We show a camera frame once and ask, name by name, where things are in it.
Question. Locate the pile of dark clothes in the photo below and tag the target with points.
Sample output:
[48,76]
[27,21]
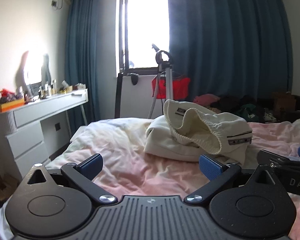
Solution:
[247,107]

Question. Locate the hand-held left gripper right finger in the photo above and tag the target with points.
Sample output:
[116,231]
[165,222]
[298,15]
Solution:
[211,167]

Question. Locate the pink cloth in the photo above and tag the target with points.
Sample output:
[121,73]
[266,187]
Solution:
[205,99]

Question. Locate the orange tray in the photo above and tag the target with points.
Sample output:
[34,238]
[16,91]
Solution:
[7,106]

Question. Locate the round lit vanity mirror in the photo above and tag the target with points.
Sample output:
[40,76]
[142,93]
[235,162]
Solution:
[35,65]

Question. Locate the brown cardboard box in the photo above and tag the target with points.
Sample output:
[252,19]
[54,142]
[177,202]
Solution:
[285,102]

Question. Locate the small black hanging object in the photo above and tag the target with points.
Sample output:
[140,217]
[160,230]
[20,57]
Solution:
[134,78]

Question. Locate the black wall outlet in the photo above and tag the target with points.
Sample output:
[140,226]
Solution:
[57,126]

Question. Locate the window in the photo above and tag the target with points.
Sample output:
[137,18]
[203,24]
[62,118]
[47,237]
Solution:
[145,22]

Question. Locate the red garment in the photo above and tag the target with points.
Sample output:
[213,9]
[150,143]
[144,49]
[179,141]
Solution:
[180,87]

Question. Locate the white dresser desk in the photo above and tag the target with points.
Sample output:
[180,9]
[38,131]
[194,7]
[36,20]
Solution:
[27,130]

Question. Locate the cream white pants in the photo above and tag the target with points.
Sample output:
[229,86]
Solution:
[230,127]

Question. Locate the bed with pink sheet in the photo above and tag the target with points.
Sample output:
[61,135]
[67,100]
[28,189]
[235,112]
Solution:
[130,152]

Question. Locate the group of cosmetic bottles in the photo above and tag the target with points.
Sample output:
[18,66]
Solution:
[48,88]

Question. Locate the cardboard box on floor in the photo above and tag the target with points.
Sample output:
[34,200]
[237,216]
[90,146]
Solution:
[1,187]

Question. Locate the blue curtain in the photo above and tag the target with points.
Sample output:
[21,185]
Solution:
[230,42]
[87,55]

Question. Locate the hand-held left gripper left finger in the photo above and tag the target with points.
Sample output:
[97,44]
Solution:
[91,166]

